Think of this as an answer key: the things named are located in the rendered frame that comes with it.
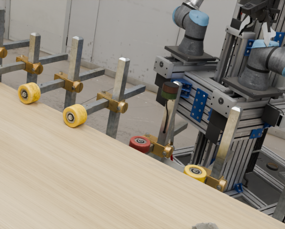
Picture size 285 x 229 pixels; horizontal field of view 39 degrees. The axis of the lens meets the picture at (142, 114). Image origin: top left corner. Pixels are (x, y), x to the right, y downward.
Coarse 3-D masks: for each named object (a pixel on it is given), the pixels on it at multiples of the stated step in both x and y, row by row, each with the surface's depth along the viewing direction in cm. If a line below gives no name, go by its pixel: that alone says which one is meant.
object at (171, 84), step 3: (165, 84) 148; (168, 84) 149; (171, 84) 149; (174, 84) 150; (174, 87) 147; (171, 93) 148; (171, 102) 154; (174, 102) 154; (165, 123) 158; (165, 126) 158; (165, 132) 160
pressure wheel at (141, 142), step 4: (136, 136) 157; (140, 136) 158; (132, 140) 153; (136, 140) 155; (140, 140) 154; (144, 140) 156; (148, 140) 156; (132, 144) 152; (136, 144) 151; (140, 144) 152; (144, 144) 152; (148, 144) 153; (136, 148) 152; (140, 148) 152; (144, 148) 152; (148, 148) 154; (144, 152) 153
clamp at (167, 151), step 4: (144, 136) 166; (152, 136) 168; (152, 140) 164; (156, 140) 165; (156, 144) 163; (160, 144) 162; (168, 144) 164; (156, 148) 163; (160, 148) 162; (164, 148) 161; (168, 148) 162; (172, 148) 163; (152, 152) 165; (156, 152) 164; (160, 152) 163; (164, 152) 161; (168, 152) 161; (172, 152) 165; (160, 156) 163; (164, 156) 163; (168, 156) 163
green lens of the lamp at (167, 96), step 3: (162, 90) 149; (162, 93) 149; (165, 93) 148; (168, 93) 148; (162, 96) 149; (165, 96) 148; (168, 96) 148; (171, 96) 148; (174, 96) 149; (168, 99) 148; (171, 99) 148; (174, 99) 149
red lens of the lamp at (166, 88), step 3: (162, 87) 149; (165, 87) 147; (168, 87) 147; (171, 87) 147; (177, 87) 148; (165, 90) 148; (168, 90) 147; (171, 90) 147; (174, 90) 147; (177, 90) 148; (174, 93) 148
